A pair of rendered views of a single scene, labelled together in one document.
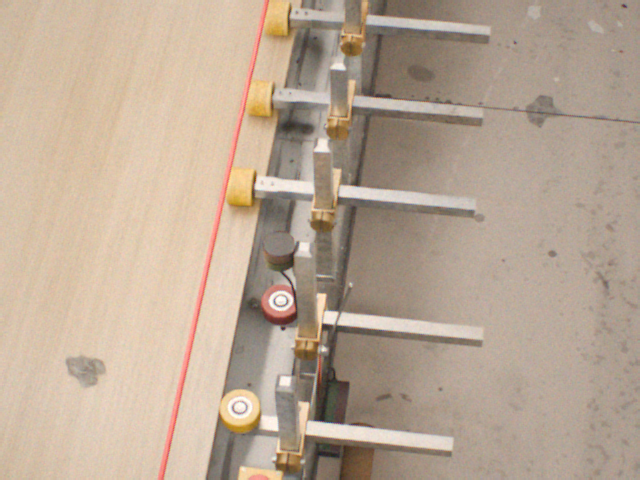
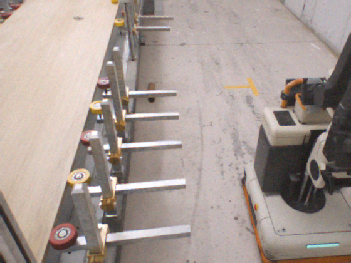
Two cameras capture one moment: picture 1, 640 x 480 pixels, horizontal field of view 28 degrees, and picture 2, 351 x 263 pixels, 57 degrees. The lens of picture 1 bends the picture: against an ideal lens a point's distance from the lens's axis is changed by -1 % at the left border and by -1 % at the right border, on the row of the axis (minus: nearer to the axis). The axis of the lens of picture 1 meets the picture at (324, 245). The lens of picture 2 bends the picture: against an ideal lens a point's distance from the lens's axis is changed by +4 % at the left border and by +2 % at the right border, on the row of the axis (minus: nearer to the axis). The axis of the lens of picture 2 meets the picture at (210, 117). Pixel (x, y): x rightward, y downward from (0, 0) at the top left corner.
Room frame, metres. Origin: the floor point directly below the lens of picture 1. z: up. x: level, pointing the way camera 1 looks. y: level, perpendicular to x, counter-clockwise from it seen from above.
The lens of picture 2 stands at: (-1.51, 0.24, 1.85)
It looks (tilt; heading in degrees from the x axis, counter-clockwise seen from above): 36 degrees down; 341
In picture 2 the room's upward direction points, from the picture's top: 3 degrees clockwise
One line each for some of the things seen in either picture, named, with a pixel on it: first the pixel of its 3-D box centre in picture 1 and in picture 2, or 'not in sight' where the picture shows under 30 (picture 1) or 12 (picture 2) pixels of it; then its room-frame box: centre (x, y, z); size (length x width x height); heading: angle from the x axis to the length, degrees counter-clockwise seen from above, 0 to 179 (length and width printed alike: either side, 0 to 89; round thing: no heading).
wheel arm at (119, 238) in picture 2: not in sight; (128, 238); (-0.82, 0.29, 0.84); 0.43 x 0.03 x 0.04; 81
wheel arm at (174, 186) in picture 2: not in sight; (133, 188); (-0.57, 0.25, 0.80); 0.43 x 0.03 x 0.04; 81
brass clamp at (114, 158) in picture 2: not in sight; (115, 151); (-0.33, 0.31, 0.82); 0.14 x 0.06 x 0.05; 171
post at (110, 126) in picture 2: not in sight; (113, 144); (-0.35, 0.31, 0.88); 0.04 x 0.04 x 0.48; 81
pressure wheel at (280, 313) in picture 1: (281, 314); not in sight; (1.43, 0.09, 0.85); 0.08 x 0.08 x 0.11
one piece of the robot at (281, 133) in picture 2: not in sight; (307, 148); (-0.33, -0.79, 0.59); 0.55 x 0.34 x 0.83; 80
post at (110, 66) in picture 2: not in sight; (117, 104); (-0.10, 0.27, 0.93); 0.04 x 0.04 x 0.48; 81
